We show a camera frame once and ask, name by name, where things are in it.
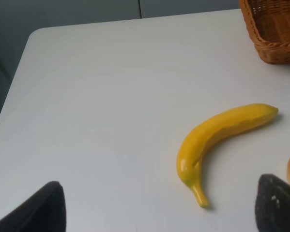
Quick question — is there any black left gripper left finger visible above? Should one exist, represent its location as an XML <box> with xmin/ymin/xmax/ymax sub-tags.
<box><xmin>0</xmin><ymin>181</ymin><xmax>67</xmax><ymax>232</ymax></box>

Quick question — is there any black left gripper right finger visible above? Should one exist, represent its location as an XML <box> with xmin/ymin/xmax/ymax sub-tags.
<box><xmin>255</xmin><ymin>174</ymin><xmax>290</xmax><ymax>232</ymax></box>

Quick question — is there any woven wicker basket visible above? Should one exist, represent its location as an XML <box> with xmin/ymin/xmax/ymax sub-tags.
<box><xmin>239</xmin><ymin>0</ymin><xmax>290</xmax><ymax>64</ymax></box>

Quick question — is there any yellow banana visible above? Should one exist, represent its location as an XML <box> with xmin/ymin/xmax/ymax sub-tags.
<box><xmin>176</xmin><ymin>103</ymin><xmax>278</xmax><ymax>208</ymax></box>

